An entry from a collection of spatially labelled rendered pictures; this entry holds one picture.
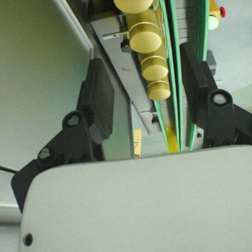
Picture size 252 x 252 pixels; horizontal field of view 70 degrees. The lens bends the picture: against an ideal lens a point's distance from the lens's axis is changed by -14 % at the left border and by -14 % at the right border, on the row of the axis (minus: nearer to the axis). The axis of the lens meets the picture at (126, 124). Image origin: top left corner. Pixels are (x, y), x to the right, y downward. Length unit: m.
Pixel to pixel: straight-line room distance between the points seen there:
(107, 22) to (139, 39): 0.36
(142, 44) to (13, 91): 0.14
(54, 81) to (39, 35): 0.06
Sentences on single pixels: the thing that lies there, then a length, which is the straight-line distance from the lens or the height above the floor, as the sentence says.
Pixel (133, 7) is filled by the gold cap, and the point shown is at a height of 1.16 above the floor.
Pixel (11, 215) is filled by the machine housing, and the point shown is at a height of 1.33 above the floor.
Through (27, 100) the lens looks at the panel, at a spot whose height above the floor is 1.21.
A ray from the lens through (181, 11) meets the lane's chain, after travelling 0.57.
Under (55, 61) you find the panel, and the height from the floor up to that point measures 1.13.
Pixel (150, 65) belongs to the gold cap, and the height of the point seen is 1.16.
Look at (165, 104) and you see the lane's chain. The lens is 0.99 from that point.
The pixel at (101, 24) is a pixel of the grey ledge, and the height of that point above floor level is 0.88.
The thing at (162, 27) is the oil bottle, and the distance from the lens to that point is 0.31.
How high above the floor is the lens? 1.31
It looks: 22 degrees down
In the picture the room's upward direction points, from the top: 176 degrees clockwise
